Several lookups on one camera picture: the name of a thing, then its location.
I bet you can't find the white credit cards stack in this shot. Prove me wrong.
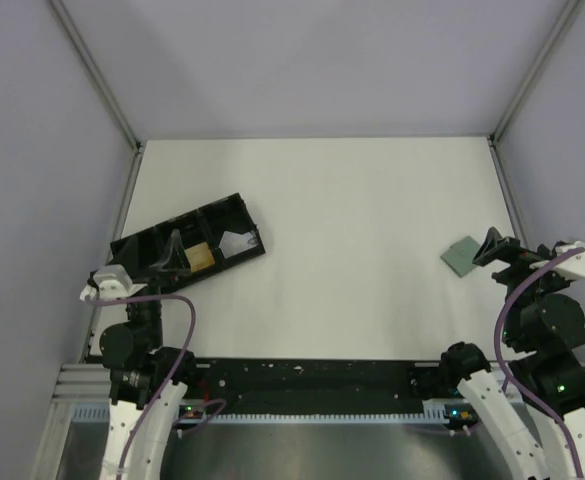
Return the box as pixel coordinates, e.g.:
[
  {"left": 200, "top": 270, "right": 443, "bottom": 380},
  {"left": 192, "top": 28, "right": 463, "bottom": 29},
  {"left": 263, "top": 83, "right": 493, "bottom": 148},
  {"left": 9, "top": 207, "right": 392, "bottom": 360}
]
[{"left": 219, "top": 231, "right": 260, "bottom": 259}]

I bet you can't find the aluminium frame rail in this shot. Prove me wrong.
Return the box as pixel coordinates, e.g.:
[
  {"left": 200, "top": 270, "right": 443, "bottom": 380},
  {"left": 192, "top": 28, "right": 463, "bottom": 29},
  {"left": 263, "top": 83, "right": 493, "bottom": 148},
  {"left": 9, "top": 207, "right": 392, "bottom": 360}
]
[{"left": 52, "top": 364, "right": 111, "bottom": 403}]

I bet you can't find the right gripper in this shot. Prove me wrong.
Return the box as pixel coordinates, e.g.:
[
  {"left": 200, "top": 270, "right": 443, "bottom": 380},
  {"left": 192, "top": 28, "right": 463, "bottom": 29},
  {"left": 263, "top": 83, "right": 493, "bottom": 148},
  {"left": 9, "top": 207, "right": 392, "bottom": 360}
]
[{"left": 471, "top": 225, "right": 568, "bottom": 343}]

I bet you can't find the green card holder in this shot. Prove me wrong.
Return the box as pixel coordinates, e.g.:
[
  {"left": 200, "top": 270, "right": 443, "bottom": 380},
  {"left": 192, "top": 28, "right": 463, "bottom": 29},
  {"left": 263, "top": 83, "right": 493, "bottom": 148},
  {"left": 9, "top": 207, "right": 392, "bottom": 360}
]
[{"left": 440, "top": 236, "right": 481, "bottom": 278}]

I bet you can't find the right aluminium corner post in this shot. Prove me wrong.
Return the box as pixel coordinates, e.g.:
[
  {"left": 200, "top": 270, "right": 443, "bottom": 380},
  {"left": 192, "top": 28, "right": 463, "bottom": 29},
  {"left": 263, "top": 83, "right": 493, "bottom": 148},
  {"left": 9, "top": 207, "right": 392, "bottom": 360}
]
[{"left": 488, "top": 0, "right": 585, "bottom": 146}]

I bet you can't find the white slotted cable duct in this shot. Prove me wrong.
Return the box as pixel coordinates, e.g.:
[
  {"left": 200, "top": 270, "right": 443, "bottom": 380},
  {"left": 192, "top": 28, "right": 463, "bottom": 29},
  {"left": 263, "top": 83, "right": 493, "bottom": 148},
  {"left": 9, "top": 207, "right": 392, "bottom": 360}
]
[{"left": 72, "top": 403, "right": 450, "bottom": 425}]

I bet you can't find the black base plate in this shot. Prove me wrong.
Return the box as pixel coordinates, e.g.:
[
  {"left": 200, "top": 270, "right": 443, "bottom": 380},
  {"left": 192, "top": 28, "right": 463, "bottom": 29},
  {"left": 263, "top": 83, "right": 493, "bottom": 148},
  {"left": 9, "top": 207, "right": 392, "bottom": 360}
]
[{"left": 185, "top": 358, "right": 453, "bottom": 416}]

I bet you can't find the left aluminium corner post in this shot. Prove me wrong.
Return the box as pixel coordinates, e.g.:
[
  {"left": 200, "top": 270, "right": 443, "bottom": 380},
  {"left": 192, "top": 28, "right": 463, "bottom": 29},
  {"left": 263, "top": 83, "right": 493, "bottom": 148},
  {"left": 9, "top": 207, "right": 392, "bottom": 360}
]
[{"left": 47, "top": 0, "right": 144, "bottom": 152}]

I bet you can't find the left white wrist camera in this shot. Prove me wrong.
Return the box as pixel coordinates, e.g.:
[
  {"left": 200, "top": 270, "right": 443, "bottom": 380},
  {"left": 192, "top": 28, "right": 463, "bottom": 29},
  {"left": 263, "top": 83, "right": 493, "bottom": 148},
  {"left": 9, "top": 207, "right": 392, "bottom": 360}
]
[{"left": 79, "top": 264, "right": 147, "bottom": 302}]

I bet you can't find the gold credit cards stack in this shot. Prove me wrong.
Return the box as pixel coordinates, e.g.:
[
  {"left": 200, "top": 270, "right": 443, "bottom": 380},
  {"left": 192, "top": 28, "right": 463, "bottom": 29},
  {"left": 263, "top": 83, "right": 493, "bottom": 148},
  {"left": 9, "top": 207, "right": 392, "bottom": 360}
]
[{"left": 185, "top": 242, "right": 216, "bottom": 273}]

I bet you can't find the aluminium corner post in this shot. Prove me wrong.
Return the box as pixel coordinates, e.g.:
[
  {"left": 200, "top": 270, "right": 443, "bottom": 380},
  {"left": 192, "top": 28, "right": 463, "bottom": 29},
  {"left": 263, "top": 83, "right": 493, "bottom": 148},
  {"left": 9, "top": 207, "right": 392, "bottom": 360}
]
[
  {"left": 47, "top": 0, "right": 144, "bottom": 152},
  {"left": 488, "top": 0, "right": 585, "bottom": 146}
]

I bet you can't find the black three-compartment tray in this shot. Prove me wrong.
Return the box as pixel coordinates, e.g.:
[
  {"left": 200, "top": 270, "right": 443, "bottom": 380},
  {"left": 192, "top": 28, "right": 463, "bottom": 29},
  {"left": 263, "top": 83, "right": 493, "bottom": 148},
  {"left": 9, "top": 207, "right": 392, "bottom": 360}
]
[{"left": 110, "top": 193, "right": 266, "bottom": 289}]

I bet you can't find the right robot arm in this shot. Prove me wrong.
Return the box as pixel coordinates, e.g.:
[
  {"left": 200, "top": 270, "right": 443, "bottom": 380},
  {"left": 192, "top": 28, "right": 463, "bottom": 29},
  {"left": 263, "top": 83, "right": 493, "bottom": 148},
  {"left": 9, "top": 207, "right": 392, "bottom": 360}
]
[{"left": 438, "top": 228, "right": 585, "bottom": 479}]

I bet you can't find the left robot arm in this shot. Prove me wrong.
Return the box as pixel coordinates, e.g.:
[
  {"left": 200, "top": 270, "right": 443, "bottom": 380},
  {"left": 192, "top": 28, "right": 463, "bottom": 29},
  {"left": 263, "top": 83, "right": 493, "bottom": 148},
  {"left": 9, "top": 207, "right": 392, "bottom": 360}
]
[{"left": 80, "top": 230, "right": 199, "bottom": 479}]

